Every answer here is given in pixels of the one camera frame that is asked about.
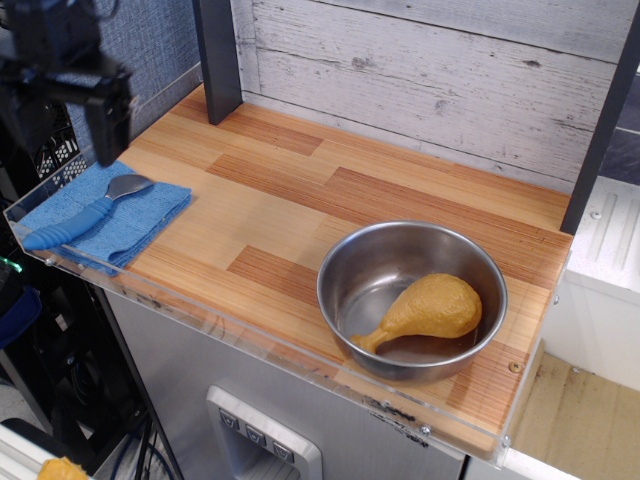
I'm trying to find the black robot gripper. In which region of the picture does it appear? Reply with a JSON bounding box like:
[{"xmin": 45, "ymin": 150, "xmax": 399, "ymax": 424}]
[{"xmin": 1, "ymin": 1, "xmax": 132, "ymax": 166}]

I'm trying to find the blue handled metal spoon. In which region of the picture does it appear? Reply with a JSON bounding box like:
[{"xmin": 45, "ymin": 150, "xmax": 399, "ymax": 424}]
[{"xmin": 23, "ymin": 174, "xmax": 154, "ymax": 251}]

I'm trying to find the blue folded cloth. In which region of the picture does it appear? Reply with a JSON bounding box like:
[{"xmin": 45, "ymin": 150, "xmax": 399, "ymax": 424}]
[{"xmin": 14, "ymin": 162, "xmax": 191, "ymax": 276}]

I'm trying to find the black plastic crate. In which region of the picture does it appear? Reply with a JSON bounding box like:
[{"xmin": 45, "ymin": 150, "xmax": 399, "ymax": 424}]
[{"xmin": 33, "ymin": 103, "xmax": 80, "ymax": 179}]

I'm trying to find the blue fabric partition panel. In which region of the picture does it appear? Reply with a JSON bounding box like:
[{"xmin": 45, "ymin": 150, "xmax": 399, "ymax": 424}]
[{"xmin": 95, "ymin": 0, "xmax": 202, "ymax": 139}]

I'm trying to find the stainless steel bowl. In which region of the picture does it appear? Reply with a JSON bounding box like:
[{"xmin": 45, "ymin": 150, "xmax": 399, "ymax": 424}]
[{"xmin": 316, "ymin": 221, "xmax": 508, "ymax": 383}]

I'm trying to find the silver toy fridge cabinet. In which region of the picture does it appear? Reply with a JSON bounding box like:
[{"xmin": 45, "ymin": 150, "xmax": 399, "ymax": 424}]
[{"xmin": 106, "ymin": 292, "xmax": 467, "ymax": 479}]

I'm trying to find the yellow object bottom left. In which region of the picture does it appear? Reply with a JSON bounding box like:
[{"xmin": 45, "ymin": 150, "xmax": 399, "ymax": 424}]
[{"xmin": 36, "ymin": 458, "xmax": 89, "ymax": 480}]

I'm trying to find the toy chicken drumstick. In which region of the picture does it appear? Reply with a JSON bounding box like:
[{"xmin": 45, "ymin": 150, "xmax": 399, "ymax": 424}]
[{"xmin": 350, "ymin": 273, "xmax": 483, "ymax": 354}]

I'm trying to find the clear acrylic table guard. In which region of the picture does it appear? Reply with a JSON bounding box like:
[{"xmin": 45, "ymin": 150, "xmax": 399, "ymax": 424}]
[{"xmin": 2, "ymin": 143, "xmax": 573, "ymax": 469}]

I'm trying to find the white toy sink unit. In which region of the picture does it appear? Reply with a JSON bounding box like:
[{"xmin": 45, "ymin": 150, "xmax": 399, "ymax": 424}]
[{"xmin": 541, "ymin": 177, "xmax": 639, "ymax": 390}]

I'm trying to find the dark grey left post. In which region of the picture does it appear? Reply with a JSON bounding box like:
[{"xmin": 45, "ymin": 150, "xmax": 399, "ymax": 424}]
[{"xmin": 192, "ymin": 0, "xmax": 243, "ymax": 125}]

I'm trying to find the dark grey post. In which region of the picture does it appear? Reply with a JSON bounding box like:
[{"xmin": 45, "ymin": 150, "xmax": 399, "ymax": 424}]
[
  {"xmin": 560, "ymin": 1, "xmax": 639, "ymax": 235},
  {"xmin": 192, "ymin": 0, "xmax": 243, "ymax": 125}
]

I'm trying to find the dark grey right post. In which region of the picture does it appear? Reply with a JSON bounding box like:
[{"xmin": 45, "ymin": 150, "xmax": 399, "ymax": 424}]
[{"xmin": 560, "ymin": 1, "xmax": 639, "ymax": 235}]

